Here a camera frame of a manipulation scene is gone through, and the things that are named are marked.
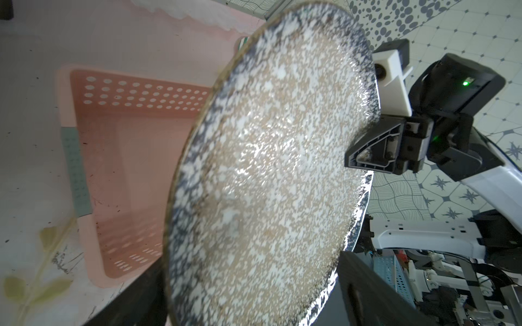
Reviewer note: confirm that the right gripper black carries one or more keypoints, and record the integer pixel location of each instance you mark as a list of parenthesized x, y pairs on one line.
[(393, 145)]

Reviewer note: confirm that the speckled grey plate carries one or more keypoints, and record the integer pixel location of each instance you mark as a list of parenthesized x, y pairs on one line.
[(261, 203)]

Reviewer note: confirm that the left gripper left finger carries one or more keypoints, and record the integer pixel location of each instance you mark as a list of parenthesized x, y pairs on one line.
[(142, 303)]

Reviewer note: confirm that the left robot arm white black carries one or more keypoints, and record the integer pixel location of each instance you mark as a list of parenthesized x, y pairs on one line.
[(460, 293)]

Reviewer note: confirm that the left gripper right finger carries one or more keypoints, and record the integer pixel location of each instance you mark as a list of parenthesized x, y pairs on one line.
[(369, 300)]

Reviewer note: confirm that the green striped plate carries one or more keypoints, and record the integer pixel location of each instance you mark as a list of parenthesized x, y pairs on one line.
[(241, 43)]

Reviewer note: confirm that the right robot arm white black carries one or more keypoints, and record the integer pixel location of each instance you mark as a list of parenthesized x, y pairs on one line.
[(439, 128)]

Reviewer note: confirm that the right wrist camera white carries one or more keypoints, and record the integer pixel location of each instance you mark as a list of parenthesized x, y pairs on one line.
[(392, 66)]

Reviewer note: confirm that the pink perforated basket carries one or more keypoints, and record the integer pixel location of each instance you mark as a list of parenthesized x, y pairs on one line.
[(122, 137)]

